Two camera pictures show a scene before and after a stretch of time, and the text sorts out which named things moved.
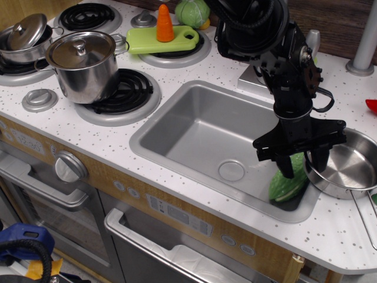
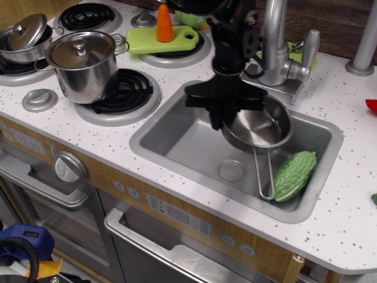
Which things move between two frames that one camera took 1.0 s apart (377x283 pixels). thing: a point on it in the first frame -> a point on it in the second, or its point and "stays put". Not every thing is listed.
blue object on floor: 22,231 stays put
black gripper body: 294,134 -> 225,93
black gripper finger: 285,165 -> 216,117
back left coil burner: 87,17 stays put
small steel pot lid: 25,34 stays put
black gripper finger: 320,158 -> 232,114
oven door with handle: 72,213 stays put
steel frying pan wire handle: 362,219 -> 273,194
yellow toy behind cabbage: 207,23 stays put
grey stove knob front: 39,100 stays put
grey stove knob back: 144,20 stays put
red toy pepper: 371,104 stays put
